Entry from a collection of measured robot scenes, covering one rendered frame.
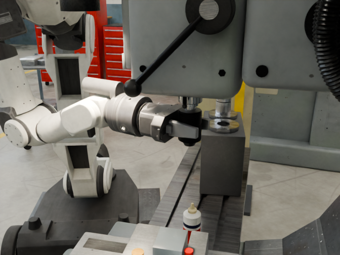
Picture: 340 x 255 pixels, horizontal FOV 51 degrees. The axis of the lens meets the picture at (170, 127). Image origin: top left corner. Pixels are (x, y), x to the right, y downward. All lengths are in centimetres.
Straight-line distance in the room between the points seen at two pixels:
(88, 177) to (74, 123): 75
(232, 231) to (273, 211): 183
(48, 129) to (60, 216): 79
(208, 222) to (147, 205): 106
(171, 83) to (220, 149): 44
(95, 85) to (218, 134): 37
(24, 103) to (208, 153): 51
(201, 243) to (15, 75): 62
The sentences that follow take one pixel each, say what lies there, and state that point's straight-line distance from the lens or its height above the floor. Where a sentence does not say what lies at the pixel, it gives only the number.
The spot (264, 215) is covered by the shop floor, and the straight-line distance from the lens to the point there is 269.
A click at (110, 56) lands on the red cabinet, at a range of 583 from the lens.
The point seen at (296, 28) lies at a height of 143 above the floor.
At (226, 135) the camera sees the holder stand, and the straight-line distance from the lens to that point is 98.
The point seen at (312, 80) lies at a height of 136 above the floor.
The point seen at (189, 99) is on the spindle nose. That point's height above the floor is 129.
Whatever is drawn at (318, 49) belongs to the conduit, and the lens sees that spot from 39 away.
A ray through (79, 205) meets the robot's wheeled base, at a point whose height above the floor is 57.
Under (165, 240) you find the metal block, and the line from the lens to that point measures 66.
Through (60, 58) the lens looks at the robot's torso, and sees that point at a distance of 136.
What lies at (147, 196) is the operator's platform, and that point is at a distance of 206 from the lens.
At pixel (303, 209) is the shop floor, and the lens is 284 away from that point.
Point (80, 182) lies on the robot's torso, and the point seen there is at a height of 72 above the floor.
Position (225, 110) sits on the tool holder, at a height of 114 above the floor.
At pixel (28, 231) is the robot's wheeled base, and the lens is 154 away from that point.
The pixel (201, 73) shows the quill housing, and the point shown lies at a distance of 57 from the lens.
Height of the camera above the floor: 148
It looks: 21 degrees down
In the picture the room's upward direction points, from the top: straight up
